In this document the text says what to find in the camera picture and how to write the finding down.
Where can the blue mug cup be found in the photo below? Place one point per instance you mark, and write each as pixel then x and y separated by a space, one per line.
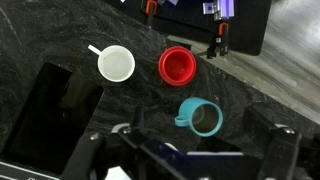
pixel 202 117

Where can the red plastic cup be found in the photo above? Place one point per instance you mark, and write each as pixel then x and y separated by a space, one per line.
pixel 177 66

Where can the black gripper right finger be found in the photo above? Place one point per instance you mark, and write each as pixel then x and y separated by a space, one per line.
pixel 281 156

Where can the white plastic cup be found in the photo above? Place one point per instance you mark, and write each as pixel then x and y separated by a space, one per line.
pixel 115 63

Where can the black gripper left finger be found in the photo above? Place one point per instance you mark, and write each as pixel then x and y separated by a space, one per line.
pixel 82 164

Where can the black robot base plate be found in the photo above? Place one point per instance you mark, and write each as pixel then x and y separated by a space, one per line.
pixel 198 20

